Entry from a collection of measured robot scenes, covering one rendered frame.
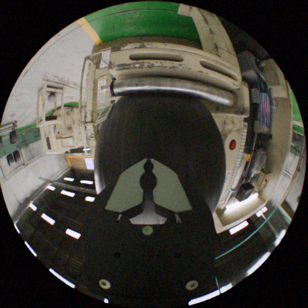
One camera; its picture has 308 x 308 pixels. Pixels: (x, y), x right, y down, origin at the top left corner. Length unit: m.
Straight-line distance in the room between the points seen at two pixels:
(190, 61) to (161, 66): 0.07
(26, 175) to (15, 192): 2.09
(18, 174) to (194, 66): 11.43
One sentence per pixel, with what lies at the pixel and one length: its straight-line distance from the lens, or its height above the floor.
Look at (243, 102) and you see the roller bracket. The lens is 0.33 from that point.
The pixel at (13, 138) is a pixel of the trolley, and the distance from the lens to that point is 5.33.
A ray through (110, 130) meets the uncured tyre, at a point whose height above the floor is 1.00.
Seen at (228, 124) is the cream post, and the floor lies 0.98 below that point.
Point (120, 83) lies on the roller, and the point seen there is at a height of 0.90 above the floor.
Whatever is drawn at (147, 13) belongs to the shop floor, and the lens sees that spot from 1.12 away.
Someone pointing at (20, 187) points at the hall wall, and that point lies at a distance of 11.52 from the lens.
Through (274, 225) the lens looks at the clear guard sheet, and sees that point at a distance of 0.74.
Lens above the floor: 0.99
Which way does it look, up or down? 21 degrees up
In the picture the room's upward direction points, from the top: 180 degrees clockwise
